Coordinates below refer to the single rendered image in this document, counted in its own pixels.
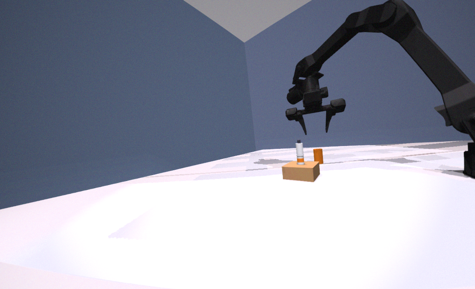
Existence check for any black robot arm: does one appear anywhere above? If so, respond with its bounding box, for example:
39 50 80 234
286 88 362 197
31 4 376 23
286 0 475 178

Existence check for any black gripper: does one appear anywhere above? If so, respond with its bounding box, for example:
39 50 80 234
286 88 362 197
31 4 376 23
286 88 346 135

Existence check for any tan square block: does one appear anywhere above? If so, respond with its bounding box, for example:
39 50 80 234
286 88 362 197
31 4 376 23
282 161 320 182

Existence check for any white marker with orange band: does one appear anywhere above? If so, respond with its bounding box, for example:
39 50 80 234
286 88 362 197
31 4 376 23
295 139 304 165

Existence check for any brown cylinder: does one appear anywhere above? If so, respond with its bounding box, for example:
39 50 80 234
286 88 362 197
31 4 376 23
313 149 323 164

